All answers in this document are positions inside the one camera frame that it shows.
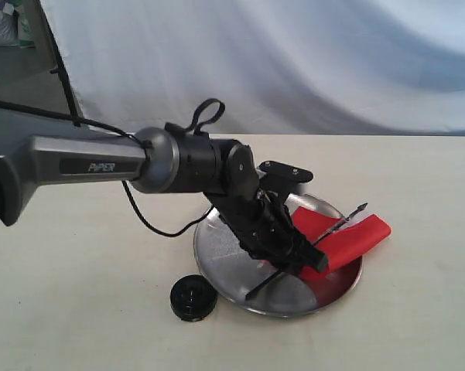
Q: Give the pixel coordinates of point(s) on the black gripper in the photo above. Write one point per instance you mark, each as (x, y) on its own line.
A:
(265, 231)

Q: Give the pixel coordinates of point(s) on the red flag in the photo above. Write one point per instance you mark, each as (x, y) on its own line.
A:
(343, 239)

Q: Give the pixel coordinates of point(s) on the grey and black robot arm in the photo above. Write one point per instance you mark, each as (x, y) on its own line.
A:
(37, 151)

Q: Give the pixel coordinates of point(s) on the black round flag base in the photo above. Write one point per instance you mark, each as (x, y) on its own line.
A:
(192, 298)

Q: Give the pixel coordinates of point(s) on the round silver metal plate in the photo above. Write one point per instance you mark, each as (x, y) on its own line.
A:
(232, 273)

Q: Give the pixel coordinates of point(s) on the white backdrop cloth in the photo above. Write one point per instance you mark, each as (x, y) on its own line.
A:
(280, 67)

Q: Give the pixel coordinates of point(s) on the black backdrop stand pole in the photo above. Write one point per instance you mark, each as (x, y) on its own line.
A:
(59, 68)

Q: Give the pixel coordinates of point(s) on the white sack in background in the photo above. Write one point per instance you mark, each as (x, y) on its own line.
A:
(14, 26)

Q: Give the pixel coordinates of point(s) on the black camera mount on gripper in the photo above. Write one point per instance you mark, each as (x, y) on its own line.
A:
(283, 179)

